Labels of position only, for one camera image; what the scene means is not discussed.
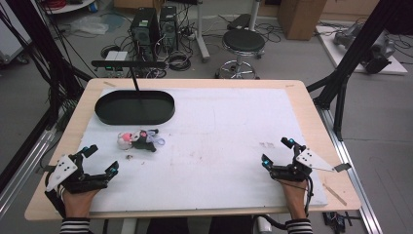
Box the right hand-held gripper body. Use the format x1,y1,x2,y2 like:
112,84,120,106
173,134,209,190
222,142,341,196
269,147,336,183

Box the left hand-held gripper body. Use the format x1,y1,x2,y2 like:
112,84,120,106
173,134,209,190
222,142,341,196
45,151,110,195

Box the pink and black plush keychain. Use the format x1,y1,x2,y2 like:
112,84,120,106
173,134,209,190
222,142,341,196
116,128,167,153

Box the black T-bar stand oval tray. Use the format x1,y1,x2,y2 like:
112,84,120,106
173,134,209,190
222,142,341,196
91,59,176,127

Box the person's left hand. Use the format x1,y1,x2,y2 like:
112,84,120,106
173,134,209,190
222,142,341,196
61,188,100,219

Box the person's right hand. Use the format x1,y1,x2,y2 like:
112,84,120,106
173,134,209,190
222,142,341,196
278,177,310,220

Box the small grey tag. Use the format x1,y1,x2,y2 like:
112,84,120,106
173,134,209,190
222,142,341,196
332,162,353,174

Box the thin wooden stick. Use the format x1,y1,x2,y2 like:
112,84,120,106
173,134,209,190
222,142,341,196
321,182,349,208

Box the white foam mat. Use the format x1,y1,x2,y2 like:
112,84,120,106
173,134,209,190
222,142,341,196
78,86,329,215

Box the white cylinder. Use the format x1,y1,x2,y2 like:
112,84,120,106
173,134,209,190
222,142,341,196
256,215,273,234

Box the electronics boards on floor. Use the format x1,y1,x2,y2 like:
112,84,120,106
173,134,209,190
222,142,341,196
321,210,362,234

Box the white box with green lights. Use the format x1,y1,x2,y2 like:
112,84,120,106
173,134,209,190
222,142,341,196
104,50,130,78

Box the white floor board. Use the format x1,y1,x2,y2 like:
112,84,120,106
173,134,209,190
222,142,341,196
315,24,409,76

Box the black round stool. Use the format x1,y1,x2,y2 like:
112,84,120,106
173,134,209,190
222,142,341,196
214,28,267,80

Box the grey machine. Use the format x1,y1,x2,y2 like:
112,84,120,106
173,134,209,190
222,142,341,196
332,22,397,75

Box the clear plastic bag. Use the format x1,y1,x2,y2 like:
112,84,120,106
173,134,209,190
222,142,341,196
68,15,110,36

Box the cardboard box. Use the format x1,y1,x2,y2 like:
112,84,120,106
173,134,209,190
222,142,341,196
277,0,328,42

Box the large black computer tower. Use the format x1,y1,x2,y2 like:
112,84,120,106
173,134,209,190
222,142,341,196
129,7,161,62

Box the black flat device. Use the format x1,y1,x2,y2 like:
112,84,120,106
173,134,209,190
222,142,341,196
226,13,252,31

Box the white table leg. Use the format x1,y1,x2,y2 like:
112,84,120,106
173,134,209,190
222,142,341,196
194,0,212,63

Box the white round table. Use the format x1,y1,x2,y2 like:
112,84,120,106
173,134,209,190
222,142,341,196
41,0,97,16

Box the slim black computer tower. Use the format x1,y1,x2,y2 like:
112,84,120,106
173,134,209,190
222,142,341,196
159,5,179,54

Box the black gripper strap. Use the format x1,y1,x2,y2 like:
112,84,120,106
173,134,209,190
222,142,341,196
44,175,67,219

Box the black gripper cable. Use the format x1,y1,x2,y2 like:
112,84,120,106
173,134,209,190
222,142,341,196
278,176,316,218

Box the aluminium rail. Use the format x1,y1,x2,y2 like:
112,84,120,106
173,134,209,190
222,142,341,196
315,104,385,234
0,128,57,215

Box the black hose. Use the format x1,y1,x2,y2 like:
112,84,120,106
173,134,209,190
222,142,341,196
251,214,289,232

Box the black metal frame strut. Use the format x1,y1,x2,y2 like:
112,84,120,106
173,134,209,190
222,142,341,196
306,0,413,142
0,0,94,137

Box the coil of black cables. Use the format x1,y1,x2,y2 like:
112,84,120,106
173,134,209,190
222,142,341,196
166,51,193,72

